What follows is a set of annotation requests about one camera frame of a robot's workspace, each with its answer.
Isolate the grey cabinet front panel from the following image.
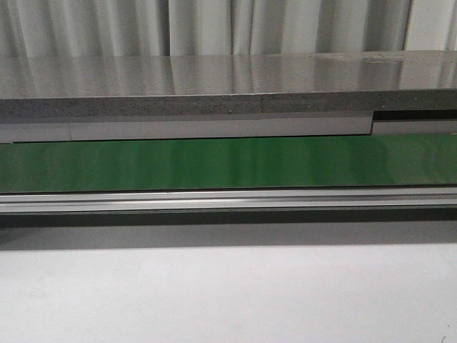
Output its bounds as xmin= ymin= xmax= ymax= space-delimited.
xmin=1 ymin=109 xmax=456 ymax=143

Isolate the aluminium conveyor side rail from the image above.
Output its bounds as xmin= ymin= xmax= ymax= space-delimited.
xmin=1 ymin=185 xmax=456 ymax=214

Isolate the green conveyor belt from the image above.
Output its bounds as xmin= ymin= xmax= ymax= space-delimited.
xmin=1 ymin=134 xmax=456 ymax=193

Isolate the grey stone counter slab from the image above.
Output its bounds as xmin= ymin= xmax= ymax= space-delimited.
xmin=1 ymin=51 xmax=456 ymax=121

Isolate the white pleated curtain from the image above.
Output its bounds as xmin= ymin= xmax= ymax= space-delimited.
xmin=1 ymin=1 xmax=456 ymax=57

